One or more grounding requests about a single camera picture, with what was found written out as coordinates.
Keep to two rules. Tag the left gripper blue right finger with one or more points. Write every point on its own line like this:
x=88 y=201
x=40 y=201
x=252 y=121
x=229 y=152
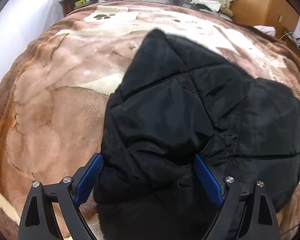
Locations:
x=258 y=220

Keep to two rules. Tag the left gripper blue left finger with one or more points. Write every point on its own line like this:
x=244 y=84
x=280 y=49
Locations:
x=38 y=219

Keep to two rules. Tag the black puffer hooded jacket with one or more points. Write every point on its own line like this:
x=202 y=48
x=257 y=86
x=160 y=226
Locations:
x=179 y=99

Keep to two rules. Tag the brown plush dog blanket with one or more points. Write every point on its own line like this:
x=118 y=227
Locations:
x=53 y=98

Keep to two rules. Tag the pink white cloth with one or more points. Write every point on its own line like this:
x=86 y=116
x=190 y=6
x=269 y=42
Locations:
x=268 y=30

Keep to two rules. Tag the wooden wardrobe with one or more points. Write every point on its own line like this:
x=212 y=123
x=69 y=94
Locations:
x=276 y=13

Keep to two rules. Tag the brown teddy bear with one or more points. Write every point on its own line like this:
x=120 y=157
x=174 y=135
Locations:
x=226 y=11

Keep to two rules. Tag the black box with papers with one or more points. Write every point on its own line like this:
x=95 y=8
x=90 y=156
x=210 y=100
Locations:
x=207 y=6

